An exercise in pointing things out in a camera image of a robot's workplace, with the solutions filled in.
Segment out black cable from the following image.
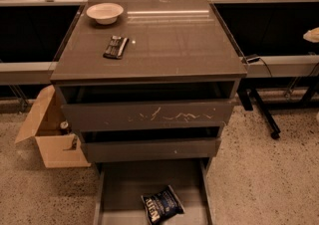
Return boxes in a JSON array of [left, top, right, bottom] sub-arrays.
[[257, 57, 274, 79]]

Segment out pale object at right edge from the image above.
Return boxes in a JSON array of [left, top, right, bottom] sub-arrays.
[[303, 27, 319, 43]]

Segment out grey top drawer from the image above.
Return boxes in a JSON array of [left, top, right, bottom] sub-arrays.
[[57, 81, 237, 131]]

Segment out grey drawer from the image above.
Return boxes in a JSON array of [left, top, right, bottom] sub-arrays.
[[57, 81, 237, 131], [81, 126, 221, 162], [94, 159, 215, 225]]

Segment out white bowl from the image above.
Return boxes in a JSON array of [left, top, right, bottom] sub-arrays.
[[86, 3, 124, 25]]

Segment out grey bottom drawer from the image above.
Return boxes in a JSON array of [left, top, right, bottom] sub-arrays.
[[94, 159, 215, 225]]

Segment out black rolling stand leg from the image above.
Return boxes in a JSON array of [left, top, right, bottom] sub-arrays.
[[237, 87, 281, 140]]

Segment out grey drawer cabinet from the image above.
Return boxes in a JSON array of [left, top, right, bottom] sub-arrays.
[[50, 0, 248, 165]]

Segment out open cardboard box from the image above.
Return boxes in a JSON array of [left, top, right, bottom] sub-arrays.
[[15, 86, 91, 168]]

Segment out blue chip bag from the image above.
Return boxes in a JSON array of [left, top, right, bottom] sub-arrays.
[[142, 185, 184, 225]]

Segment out round gauge in box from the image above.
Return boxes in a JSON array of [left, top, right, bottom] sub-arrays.
[[60, 121, 69, 129]]

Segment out grey middle drawer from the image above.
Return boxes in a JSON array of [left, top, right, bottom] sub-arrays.
[[81, 126, 221, 162]]

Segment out dark snack bar wrapper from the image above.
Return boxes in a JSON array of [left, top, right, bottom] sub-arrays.
[[103, 36, 129, 60]]

